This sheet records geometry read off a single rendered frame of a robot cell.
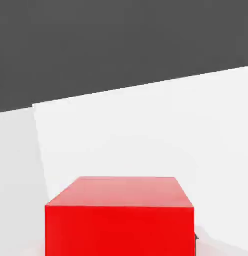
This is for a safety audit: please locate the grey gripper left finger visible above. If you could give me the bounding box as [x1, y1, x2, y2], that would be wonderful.
[15, 238, 46, 256]

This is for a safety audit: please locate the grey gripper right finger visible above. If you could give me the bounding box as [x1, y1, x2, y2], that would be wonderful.
[193, 225, 248, 256]

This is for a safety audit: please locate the small red cube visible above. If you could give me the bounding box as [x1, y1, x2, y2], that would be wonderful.
[44, 176, 195, 256]

